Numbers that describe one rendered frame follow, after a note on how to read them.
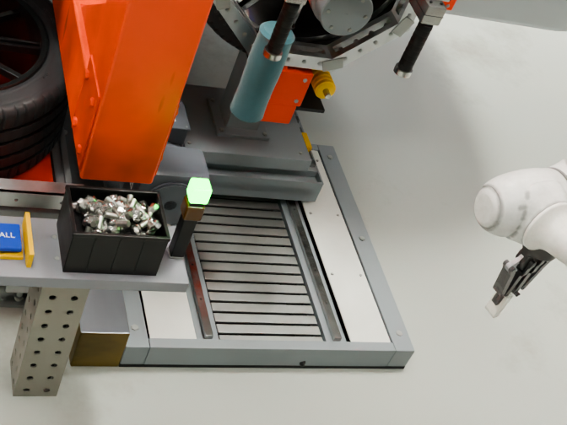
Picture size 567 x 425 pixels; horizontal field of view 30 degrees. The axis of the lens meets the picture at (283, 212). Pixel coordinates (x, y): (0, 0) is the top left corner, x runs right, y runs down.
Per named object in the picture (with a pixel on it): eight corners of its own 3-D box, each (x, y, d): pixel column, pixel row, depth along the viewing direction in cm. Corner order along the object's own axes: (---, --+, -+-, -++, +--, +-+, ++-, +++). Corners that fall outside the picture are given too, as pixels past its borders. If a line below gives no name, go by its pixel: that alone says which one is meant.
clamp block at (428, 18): (426, 4, 251) (435, -15, 248) (439, 26, 245) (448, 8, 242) (407, 1, 249) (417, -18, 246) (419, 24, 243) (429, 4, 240)
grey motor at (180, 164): (155, 163, 305) (187, 67, 283) (180, 271, 277) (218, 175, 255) (93, 158, 298) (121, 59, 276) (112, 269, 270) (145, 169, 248)
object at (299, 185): (285, 125, 339) (295, 102, 333) (314, 204, 315) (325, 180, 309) (133, 109, 320) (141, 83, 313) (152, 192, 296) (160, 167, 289)
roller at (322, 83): (306, 40, 303) (313, 24, 299) (334, 106, 283) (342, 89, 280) (288, 37, 301) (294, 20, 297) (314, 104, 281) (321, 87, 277)
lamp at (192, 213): (197, 208, 223) (202, 195, 221) (201, 222, 220) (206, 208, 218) (179, 207, 221) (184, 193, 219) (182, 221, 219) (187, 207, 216)
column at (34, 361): (52, 362, 254) (88, 242, 227) (56, 395, 247) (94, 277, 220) (9, 361, 250) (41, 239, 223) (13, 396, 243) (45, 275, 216)
